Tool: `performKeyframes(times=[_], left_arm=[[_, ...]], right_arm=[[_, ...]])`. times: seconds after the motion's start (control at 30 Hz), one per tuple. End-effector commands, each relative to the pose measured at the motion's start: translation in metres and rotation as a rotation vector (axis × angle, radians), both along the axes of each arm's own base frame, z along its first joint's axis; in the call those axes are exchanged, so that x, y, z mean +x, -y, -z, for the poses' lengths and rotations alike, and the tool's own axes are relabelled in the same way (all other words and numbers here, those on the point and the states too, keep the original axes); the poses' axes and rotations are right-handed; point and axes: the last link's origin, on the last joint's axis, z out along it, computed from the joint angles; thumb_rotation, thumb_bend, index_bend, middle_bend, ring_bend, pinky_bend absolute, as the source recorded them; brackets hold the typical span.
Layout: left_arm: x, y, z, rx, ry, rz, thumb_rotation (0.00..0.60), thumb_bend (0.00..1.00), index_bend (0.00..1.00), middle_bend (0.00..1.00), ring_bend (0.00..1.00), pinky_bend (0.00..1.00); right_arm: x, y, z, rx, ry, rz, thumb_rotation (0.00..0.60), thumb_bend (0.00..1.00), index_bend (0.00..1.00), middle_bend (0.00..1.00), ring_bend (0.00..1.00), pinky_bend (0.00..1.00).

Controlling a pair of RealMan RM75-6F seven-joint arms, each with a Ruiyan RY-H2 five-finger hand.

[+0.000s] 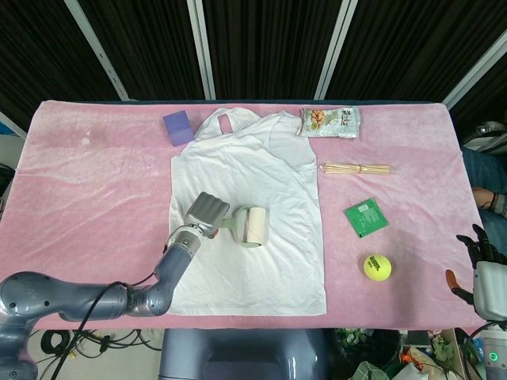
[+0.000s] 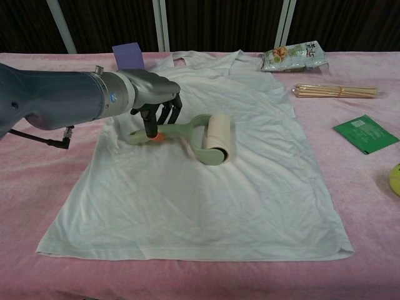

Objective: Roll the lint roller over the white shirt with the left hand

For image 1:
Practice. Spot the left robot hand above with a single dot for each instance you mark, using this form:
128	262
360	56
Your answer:
208	211

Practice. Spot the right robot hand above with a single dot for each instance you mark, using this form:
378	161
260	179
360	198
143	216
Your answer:
491	285

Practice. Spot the green lint roller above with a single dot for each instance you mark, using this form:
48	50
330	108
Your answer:
253	227

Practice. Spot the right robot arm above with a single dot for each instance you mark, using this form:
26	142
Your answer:
495	348

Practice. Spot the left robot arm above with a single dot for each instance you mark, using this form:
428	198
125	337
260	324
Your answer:
79	297

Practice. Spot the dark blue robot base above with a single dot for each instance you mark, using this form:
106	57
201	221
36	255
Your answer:
237	352

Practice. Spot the white tank top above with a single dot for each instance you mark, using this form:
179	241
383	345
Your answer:
253	178

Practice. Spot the purple box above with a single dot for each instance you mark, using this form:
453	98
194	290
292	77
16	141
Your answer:
178	127

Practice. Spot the yellow tennis ball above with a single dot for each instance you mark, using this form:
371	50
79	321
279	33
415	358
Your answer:
378	267

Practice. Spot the bystander jeans leg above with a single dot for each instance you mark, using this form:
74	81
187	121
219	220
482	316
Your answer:
485	166

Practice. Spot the green sachet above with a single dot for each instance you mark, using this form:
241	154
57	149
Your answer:
365	217

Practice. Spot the pale green snack bag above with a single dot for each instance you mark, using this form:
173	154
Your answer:
328	122

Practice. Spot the wooden stick bundle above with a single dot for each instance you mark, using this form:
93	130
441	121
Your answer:
356	169

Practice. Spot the black curtain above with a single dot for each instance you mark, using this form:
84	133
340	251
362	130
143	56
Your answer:
269	43

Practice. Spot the white frame post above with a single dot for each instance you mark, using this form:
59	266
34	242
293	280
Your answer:
336	47
202	47
475	75
99	51

